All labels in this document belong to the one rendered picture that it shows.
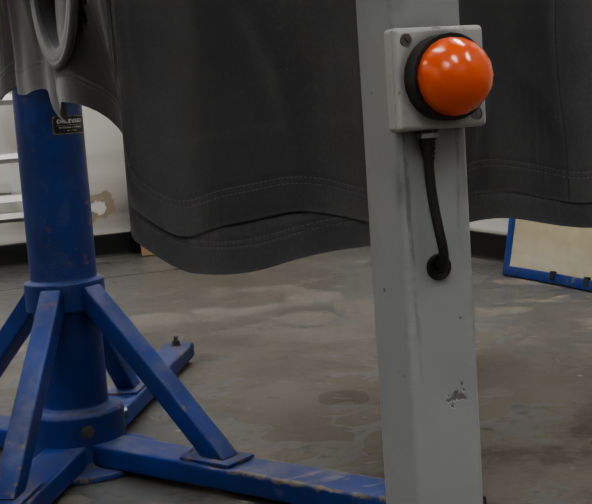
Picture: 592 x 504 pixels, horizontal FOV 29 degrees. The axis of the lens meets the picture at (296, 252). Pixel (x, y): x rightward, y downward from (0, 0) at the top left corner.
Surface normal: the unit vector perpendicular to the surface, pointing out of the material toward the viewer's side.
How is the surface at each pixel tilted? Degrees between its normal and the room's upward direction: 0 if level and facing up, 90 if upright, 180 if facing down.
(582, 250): 78
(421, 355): 90
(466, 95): 119
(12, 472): 43
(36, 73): 91
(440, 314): 90
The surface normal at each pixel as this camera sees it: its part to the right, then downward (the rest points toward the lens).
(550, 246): -0.91, -0.11
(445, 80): -0.40, 0.30
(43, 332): -0.14, -0.64
